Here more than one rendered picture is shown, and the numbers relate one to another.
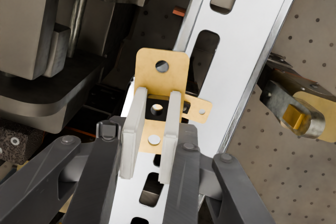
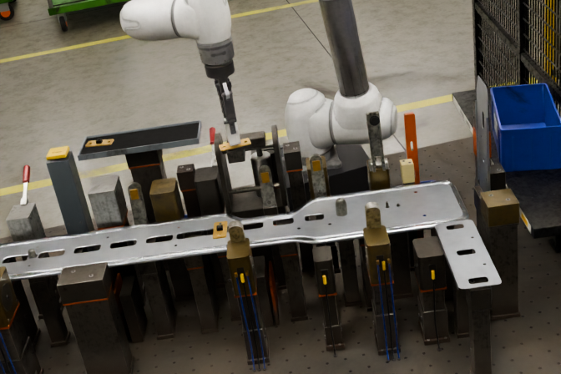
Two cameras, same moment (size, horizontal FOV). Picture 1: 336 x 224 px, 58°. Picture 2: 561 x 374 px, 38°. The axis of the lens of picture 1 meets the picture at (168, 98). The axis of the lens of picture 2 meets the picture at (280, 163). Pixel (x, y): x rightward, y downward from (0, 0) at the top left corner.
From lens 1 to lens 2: 211 cm
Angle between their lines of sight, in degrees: 68
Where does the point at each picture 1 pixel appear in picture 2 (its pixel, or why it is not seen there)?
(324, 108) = (244, 247)
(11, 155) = (180, 169)
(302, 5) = (314, 355)
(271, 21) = (277, 236)
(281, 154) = not seen: outside the picture
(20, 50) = not seen: hidden behind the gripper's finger
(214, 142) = (203, 245)
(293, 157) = not seen: outside the picture
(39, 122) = (198, 176)
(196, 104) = (223, 232)
